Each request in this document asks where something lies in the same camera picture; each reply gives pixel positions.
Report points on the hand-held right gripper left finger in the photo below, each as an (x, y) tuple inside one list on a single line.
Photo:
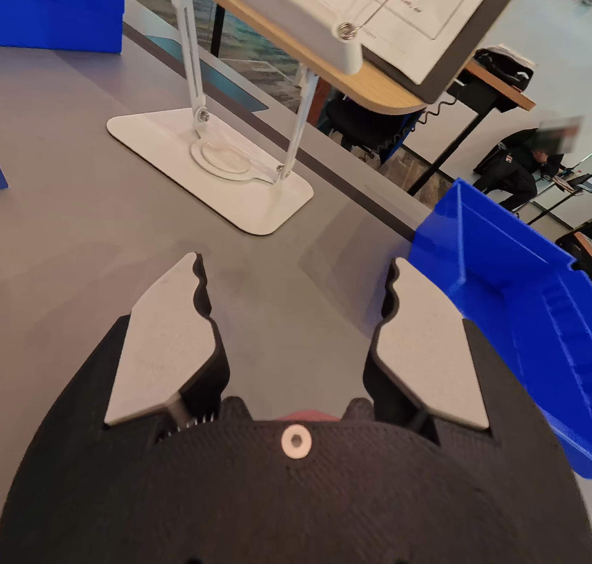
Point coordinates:
[(162, 346)]

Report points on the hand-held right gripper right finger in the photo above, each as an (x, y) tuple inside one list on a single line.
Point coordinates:
[(425, 351)]

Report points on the blue wooden cube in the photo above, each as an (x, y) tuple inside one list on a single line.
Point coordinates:
[(3, 179)]

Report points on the blue plastic bin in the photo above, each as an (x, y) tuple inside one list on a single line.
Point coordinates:
[(60, 13), (508, 258)]

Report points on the white metal stand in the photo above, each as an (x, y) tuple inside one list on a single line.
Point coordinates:
[(162, 143)]

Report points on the blue storage crate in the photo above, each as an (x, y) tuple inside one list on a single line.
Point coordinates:
[(409, 133)]

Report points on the small monitor screen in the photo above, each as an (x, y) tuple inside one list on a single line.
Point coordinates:
[(582, 182)]

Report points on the light wooden board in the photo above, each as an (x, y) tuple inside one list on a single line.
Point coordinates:
[(384, 92)]

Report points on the black bag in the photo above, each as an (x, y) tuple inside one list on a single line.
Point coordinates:
[(504, 71)]

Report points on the white paper sheet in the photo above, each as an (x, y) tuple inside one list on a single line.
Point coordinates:
[(439, 41)]

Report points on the black metal leg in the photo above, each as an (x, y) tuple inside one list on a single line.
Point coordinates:
[(217, 31)]

